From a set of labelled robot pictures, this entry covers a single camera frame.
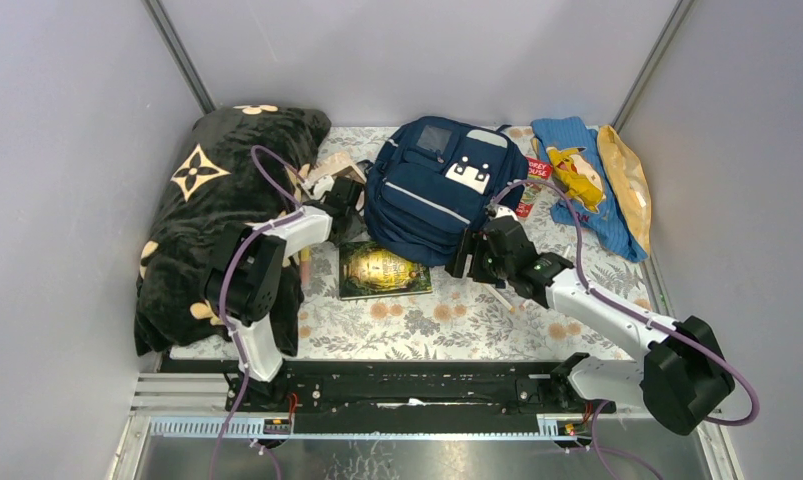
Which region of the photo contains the yellow snack bag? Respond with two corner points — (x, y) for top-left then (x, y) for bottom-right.
(597, 125), (652, 262)

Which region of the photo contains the beige tape box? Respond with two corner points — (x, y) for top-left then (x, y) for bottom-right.
(303, 151), (366, 200)

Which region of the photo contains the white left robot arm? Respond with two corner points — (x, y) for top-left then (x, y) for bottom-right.
(200, 177), (364, 411)

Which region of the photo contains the green fantasy book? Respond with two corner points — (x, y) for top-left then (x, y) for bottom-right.
(338, 241), (433, 300)

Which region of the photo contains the blue pikachu cloth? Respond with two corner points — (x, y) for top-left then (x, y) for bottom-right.
(531, 116), (639, 263)

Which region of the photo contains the red treehouse book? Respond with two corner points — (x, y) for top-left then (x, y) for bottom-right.
(516, 156), (552, 220)

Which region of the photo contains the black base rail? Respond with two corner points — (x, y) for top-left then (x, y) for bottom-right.
(225, 360), (601, 435)

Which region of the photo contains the pink highlighter pen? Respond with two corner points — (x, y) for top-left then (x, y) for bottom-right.
(299, 248), (311, 288)

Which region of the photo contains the yellow capped white marker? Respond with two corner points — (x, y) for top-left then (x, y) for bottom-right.
(489, 288), (515, 313)

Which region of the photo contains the floral table mat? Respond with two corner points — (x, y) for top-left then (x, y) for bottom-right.
(169, 125), (667, 362)

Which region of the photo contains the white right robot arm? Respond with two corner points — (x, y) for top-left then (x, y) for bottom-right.
(445, 217), (736, 435)

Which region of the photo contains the navy blue backpack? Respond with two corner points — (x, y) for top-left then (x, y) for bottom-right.
(363, 116), (529, 267)

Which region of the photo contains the black floral blanket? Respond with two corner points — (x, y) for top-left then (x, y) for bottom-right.
(133, 104), (331, 356)

